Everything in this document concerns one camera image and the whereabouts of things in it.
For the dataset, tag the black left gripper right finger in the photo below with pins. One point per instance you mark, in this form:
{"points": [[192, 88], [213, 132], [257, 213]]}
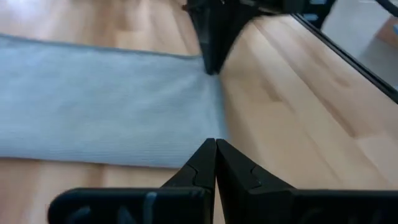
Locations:
{"points": [[280, 207]]}

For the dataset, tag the grey microfiber towel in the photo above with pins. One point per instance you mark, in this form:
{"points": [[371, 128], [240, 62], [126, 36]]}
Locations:
{"points": [[109, 105]]}

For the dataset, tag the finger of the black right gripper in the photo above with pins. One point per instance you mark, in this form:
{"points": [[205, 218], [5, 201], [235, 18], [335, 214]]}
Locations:
{"points": [[206, 37], [227, 31]]}

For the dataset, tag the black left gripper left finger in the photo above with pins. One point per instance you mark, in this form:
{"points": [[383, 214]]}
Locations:
{"points": [[140, 207]]}

